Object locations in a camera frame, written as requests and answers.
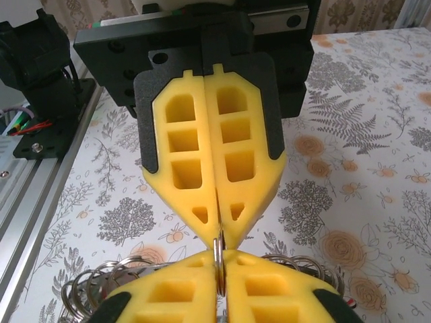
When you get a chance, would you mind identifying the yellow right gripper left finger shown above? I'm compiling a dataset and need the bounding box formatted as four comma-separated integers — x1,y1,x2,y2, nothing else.
90,250,217,323

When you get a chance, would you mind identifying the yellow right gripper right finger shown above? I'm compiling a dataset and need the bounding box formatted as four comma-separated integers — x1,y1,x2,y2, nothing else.
224,250,365,323

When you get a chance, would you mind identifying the large keyring with small rings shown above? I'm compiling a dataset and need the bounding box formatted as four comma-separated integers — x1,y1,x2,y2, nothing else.
61,228,347,323

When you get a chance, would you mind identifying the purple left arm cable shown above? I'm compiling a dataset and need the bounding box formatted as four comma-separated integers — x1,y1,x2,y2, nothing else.
0,104,34,119

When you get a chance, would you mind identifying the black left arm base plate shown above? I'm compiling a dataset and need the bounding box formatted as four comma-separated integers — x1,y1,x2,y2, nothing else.
12,77,99,159

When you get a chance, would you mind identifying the aluminium mounting rail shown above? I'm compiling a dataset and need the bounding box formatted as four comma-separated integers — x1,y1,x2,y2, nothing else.
0,85,102,306

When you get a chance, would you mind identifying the aluminium corner post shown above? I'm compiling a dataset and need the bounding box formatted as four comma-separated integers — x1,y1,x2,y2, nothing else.
397,0,426,30

